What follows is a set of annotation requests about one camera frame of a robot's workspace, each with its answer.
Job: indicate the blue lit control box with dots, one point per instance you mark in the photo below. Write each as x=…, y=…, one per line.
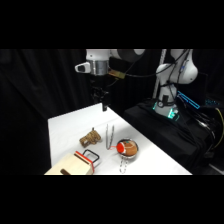
x=188, y=99

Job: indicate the metal tongs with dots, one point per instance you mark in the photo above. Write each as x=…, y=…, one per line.
x=110, y=136

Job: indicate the striped plush tiger toy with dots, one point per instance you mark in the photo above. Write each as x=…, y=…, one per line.
x=90, y=138

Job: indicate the orange ball with red cap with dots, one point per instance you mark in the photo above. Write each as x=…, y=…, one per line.
x=127, y=148

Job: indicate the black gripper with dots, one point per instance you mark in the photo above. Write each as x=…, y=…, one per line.
x=99, y=81

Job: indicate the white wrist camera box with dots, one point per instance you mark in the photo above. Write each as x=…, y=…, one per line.
x=82, y=67

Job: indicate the wooden box with red band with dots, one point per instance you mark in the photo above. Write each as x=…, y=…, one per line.
x=71, y=164

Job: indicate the black curtain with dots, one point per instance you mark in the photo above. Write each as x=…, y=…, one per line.
x=36, y=100

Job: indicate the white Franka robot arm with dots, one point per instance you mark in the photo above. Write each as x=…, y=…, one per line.
x=173, y=71

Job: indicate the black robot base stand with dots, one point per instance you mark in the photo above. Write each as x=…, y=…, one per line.
x=173, y=140

